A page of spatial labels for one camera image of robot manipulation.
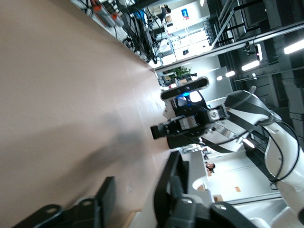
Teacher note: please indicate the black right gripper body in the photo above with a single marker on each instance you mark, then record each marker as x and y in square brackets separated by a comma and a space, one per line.
[202, 118]

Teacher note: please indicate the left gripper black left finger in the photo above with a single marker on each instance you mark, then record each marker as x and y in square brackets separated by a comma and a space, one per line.
[90, 213]

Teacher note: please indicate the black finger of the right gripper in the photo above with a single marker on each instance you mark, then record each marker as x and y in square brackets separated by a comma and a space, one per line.
[183, 142]
[158, 131]

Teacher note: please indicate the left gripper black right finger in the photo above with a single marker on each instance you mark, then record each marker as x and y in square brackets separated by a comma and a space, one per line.
[190, 213]

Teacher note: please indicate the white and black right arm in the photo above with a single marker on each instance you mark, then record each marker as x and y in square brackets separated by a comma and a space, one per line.
[280, 142]

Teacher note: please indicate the person in dark top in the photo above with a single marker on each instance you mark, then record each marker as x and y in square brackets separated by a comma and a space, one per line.
[166, 12]

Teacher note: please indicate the person with dark hair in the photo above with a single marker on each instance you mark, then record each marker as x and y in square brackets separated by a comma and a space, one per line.
[211, 168]

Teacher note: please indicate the ceiling light panel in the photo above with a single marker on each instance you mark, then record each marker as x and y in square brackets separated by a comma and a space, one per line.
[250, 65]
[219, 78]
[294, 48]
[230, 74]

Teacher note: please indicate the green potted plant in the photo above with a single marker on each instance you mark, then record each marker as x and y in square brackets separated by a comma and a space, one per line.
[181, 71]

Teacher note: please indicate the white storage shelf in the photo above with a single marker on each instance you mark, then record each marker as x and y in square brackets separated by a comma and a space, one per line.
[190, 40]

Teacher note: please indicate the orange and black connector block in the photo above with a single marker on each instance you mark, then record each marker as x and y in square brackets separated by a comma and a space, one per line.
[107, 16]

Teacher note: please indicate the white camera bracket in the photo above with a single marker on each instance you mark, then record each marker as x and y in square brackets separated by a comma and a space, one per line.
[168, 110]

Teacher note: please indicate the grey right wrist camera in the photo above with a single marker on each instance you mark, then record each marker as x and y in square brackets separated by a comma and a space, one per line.
[185, 89]

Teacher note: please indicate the ceiling mounted camera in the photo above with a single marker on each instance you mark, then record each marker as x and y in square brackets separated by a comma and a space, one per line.
[258, 51]

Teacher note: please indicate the blue wall sign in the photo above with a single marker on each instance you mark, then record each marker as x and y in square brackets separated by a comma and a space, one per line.
[185, 13]

